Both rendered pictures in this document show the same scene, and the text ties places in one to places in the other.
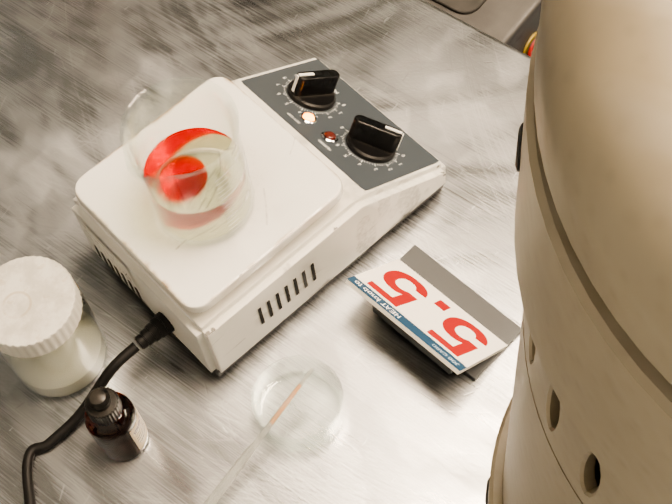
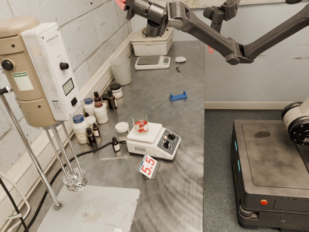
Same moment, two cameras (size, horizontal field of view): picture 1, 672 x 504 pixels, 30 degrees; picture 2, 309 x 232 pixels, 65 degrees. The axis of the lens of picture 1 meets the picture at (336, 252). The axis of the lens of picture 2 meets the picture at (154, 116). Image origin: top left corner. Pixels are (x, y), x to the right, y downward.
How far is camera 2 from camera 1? 0.65 m
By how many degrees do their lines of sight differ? 46
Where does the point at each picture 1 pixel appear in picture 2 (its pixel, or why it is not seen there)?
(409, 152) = (170, 151)
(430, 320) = (146, 165)
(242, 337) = (132, 148)
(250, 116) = (157, 129)
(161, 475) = (113, 154)
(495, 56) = (200, 157)
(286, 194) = (147, 137)
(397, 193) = (161, 151)
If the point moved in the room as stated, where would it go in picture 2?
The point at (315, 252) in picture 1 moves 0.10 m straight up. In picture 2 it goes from (145, 146) to (141, 126)
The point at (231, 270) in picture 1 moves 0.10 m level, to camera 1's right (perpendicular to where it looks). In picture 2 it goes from (134, 137) to (147, 149)
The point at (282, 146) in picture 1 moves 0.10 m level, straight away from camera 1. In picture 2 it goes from (155, 133) to (173, 123)
